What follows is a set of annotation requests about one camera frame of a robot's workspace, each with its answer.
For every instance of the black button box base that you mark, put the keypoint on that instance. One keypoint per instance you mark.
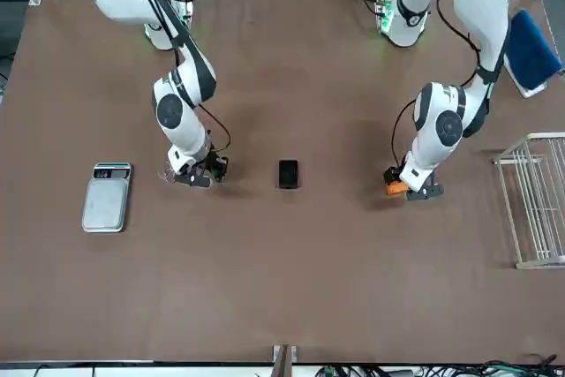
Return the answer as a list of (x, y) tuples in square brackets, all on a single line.
[(288, 174)]

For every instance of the white electronic scale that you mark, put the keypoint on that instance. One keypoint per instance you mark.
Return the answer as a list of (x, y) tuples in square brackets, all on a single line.
[(103, 205)]

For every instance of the white tray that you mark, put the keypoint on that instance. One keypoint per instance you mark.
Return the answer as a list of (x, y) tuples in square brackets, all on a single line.
[(527, 91)]

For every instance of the blue cloth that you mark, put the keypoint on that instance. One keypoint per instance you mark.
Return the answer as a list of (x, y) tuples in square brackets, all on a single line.
[(529, 50)]

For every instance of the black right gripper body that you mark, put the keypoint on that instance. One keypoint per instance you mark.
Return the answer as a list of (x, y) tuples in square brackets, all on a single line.
[(205, 169)]

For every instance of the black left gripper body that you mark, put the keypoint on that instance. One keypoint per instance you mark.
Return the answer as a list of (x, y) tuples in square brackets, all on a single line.
[(393, 175)]

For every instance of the clear measuring cup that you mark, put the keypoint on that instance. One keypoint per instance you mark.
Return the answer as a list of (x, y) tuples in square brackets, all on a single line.
[(167, 174)]

